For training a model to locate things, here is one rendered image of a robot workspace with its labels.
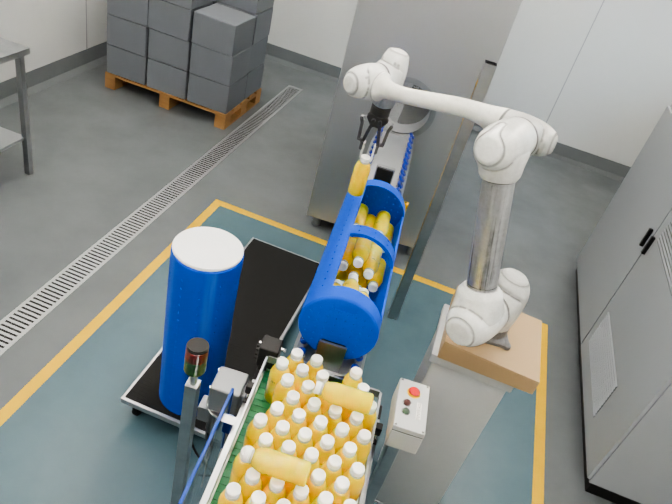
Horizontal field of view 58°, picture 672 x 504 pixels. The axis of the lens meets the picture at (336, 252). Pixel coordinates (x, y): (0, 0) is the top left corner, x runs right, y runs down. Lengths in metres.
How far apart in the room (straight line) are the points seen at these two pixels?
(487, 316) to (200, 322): 1.13
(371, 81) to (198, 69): 3.54
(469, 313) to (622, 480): 1.73
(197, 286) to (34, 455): 1.13
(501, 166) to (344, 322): 0.74
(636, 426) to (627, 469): 0.30
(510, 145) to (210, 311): 1.32
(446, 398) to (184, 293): 1.10
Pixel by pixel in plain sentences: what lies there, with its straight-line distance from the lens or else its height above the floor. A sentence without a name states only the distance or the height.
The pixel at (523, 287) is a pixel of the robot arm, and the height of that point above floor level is 1.34.
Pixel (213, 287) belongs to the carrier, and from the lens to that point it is 2.37.
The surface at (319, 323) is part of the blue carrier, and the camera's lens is 2.10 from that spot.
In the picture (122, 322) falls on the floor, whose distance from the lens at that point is 3.56.
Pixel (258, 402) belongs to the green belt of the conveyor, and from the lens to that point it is 2.08.
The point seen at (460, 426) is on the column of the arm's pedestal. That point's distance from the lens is 2.55.
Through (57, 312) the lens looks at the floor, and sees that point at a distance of 3.63.
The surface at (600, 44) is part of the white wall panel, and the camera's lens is 6.84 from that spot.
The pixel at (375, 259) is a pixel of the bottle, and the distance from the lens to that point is 2.41.
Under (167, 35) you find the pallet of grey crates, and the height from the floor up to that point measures 0.66.
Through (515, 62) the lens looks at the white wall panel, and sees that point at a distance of 6.86.
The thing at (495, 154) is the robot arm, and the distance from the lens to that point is 1.80.
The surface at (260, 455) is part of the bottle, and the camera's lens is 1.67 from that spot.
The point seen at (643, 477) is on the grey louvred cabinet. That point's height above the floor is 0.26.
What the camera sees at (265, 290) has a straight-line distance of 3.62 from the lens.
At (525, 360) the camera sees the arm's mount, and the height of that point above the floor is 1.07.
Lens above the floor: 2.52
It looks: 36 degrees down
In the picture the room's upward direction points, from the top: 16 degrees clockwise
